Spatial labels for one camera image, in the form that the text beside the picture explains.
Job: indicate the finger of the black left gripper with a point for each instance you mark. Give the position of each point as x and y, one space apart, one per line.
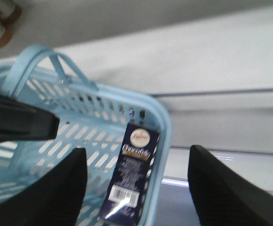
19 121

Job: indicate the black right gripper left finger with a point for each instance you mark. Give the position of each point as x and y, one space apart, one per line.
54 200

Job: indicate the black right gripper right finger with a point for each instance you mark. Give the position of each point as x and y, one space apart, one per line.
222 197

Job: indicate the Chocofello cookie box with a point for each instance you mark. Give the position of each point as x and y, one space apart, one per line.
124 199

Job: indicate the light blue plastic basket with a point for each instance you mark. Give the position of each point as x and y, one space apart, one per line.
92 116

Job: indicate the white store shelving unit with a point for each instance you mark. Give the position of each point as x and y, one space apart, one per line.
209 62

